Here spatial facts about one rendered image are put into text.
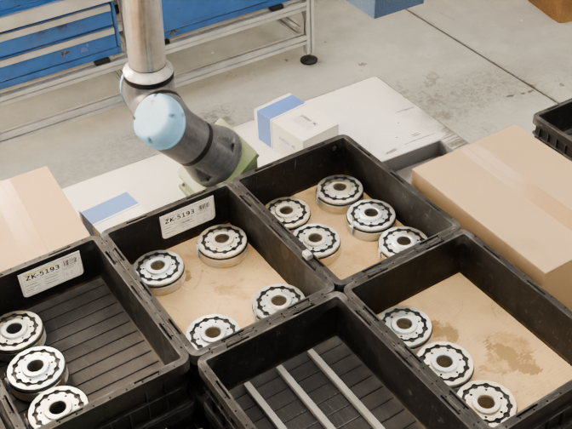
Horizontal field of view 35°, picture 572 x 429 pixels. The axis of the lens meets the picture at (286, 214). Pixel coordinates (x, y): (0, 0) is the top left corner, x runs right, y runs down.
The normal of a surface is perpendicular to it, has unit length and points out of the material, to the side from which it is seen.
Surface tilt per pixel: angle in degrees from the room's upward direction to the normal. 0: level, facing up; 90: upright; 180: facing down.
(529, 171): 0
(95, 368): 0
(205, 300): 0
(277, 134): 90
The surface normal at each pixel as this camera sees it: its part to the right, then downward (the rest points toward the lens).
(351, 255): -0.04, -0.77
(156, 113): -0.52, -0.27
